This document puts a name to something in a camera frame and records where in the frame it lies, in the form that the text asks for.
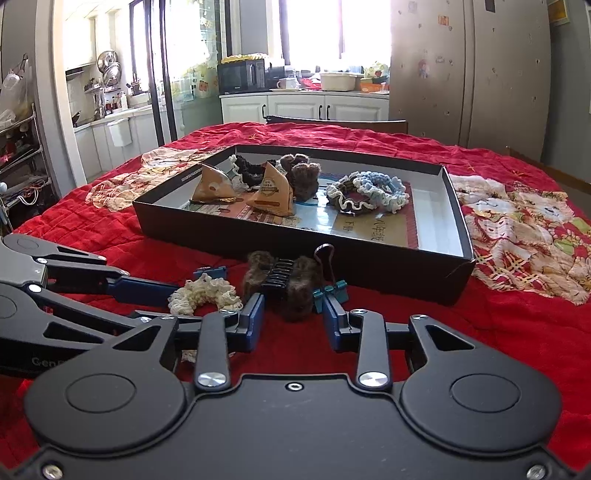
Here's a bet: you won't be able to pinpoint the white kitchen cabinet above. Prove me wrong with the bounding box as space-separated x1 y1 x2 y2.
220 91 391 123

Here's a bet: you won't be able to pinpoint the grey refrigerator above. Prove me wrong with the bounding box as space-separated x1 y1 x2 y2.
389 0 555 161

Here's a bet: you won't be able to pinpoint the brown and cream crochet scrunchie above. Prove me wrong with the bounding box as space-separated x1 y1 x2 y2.
324 178 386 216

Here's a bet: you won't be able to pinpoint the printed paper sheet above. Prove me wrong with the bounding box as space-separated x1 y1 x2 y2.
182 173 419 250

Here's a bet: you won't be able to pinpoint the hanging steel bowls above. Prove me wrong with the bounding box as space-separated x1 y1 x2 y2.
97 50 122 87

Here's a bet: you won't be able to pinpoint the patterned kraft triangular pouch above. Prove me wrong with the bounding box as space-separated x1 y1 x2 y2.
189 164 244 206

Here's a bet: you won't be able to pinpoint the white pot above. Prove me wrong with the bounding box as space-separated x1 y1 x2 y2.
320 71 363 92

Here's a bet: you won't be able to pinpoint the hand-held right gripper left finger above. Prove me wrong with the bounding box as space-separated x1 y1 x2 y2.
111 294 266 393

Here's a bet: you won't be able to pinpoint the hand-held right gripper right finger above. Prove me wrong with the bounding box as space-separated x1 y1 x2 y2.
322 295 483 393

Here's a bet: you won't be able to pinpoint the black microwave oven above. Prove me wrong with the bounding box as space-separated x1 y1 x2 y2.
217 58 268 95

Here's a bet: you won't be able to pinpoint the black crochet scrunchie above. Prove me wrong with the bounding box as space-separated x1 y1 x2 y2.
229 154 269 191

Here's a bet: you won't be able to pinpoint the blue binder clip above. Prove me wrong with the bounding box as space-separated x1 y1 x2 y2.
311 244 348 316

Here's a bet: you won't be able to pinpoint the red printed blanket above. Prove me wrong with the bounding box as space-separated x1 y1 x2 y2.
0 121 591 462

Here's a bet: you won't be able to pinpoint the brown fuzzy pom hair tie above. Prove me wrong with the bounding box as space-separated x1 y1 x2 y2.
276 154 322 202

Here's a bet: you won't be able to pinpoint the white hanging bin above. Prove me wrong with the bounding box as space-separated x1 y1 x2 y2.
107 119 134 148

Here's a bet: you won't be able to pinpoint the clear plastic bag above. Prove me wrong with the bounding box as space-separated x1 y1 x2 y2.
0 55 34 121

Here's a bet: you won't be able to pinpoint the kitchen counter with sink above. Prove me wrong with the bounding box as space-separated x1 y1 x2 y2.
73 102 186 184

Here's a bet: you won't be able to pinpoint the brown fuzzy hair claw clip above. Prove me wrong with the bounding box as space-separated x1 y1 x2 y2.
244 250 325 323

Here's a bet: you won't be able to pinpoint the blue and white crochet scrunchie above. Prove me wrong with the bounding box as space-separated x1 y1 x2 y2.
344 171 411 214

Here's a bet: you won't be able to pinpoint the kraft pyramid packet round label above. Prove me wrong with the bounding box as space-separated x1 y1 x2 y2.
246 161 297 217

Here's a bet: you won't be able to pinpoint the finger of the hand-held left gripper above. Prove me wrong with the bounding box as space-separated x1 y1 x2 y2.
129 310 206 337
2 233 175 304

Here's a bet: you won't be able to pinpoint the metal wire rack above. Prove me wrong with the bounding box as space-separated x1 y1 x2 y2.
0 104 52 214

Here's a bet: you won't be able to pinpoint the black shallow cardboard box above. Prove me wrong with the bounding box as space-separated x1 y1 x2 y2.
132 144 476 306

